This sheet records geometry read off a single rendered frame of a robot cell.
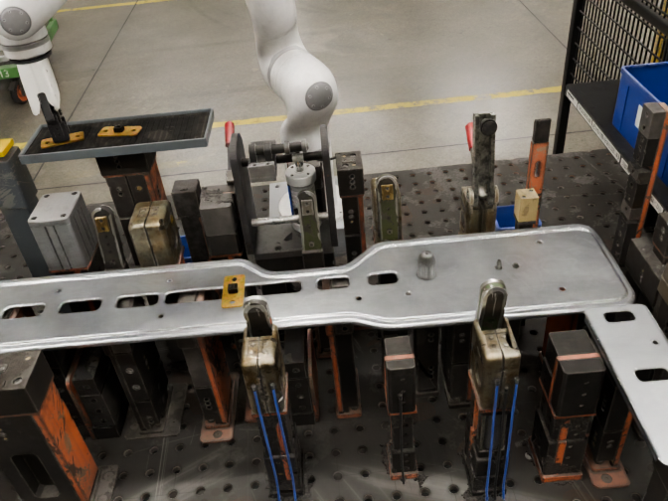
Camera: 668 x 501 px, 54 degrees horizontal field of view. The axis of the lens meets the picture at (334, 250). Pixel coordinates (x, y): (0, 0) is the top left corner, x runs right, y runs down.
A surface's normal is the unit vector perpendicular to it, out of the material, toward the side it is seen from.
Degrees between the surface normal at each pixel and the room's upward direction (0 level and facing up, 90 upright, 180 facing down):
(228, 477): 0
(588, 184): 0
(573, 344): 0
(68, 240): 90
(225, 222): 90
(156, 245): 90
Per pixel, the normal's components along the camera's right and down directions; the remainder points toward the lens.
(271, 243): -0.08, -0.79
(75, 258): 0.04, 0.61
